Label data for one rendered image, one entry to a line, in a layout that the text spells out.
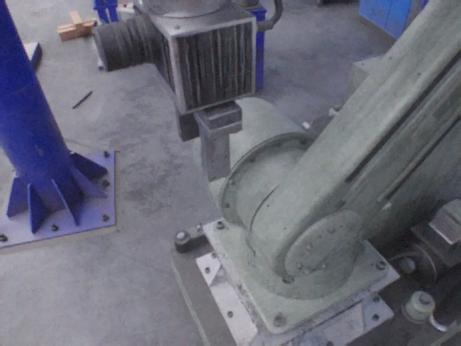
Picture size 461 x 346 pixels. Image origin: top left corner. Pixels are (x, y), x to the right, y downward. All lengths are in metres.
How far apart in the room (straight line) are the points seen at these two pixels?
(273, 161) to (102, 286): 1.42
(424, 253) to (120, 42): 1.32
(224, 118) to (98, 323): 1.54
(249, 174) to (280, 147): 0.10
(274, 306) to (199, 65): 0.84
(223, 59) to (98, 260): 1.75
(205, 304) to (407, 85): 1.14
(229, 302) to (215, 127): 1.03
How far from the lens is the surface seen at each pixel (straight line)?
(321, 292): 1.18
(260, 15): 2.95
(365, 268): 1.30
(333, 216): 0.77
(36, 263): 2.30
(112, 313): 1.96
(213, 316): 1.50
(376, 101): 0.73
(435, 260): 1.56
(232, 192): 0.89
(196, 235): 1.62
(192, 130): 0.80
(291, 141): 0.89
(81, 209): 2.39
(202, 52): 0.52
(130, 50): 0.57
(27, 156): 2.17
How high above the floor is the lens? 1.69
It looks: 44 degrees down
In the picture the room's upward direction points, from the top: 2 degrees counter-clockwise
